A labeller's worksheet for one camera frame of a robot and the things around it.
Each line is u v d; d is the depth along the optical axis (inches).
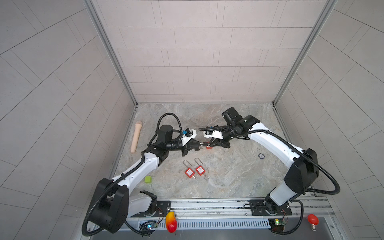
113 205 15.3
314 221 26.2
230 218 27.3
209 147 36.0
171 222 25.6
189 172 31.9
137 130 37.9
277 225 26.8
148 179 30.5
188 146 26.2
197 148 35.9
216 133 26.0
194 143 27.8
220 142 26.3
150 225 25.4
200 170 32.4
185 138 25.7
